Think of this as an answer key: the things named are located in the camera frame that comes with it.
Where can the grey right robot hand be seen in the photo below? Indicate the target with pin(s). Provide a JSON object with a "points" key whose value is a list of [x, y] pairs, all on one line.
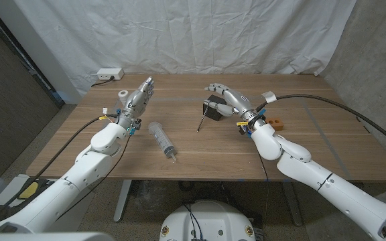
{"points": [[241, 103]]}

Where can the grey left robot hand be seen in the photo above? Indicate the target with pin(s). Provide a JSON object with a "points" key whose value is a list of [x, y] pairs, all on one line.
{"points": [[134, 103]]}

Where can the thin black pen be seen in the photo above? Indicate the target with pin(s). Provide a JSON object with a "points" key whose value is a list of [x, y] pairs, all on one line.
{"points": [[202, 119]]}

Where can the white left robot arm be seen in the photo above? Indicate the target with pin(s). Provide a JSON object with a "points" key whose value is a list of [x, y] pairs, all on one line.
{"points": [[62, 190]]}

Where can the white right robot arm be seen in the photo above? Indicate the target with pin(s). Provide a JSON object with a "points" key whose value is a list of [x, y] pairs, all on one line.
{"points": [[330, 187]]}

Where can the white bandage roll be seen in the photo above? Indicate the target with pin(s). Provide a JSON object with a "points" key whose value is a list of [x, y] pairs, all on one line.
{"points": [[122, 94]]}

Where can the black cube block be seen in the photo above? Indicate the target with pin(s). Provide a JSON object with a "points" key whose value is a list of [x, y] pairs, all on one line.
{"points": [[213, 114]]}

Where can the orange wooden block with holes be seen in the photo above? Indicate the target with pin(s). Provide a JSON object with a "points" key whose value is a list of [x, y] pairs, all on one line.
{"points": [[276, 124]]}

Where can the large clear plastic syringe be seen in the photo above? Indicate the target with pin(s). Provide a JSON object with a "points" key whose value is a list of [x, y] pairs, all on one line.
{"points": [[162, 139]]}

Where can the white power strip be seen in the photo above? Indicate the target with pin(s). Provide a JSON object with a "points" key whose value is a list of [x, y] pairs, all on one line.
{"points": [[110, 73]]}

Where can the white backdrop cloth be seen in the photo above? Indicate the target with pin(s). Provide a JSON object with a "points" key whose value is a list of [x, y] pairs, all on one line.
{"points": [[193, 33]]}

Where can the grey metal table leg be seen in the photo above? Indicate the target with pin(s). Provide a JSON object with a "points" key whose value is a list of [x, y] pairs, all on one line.
{"points": [[122, 201], [291, 204]]}

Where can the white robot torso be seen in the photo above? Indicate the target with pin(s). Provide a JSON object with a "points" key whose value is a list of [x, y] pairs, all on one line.
{"points": [[209, 221]]}

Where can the yellow and black floor device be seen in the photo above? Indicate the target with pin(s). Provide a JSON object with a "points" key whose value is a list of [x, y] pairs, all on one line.
{"points": [[29, 190]]}

